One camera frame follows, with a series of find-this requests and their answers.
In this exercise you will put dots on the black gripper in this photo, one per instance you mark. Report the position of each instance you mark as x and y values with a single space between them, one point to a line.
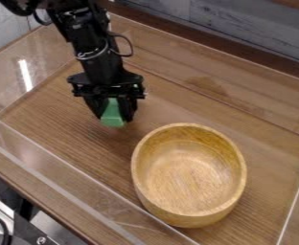
105 79

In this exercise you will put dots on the green rectangular block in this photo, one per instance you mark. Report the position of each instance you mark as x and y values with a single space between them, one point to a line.
111 117

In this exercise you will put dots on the brown wooden bowl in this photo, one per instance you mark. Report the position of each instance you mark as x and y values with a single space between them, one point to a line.
190 174

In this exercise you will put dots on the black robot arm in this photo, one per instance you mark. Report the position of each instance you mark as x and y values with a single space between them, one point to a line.
81 21

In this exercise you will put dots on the clear acrylic tray wall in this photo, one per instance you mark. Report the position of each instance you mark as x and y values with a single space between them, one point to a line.
69 164

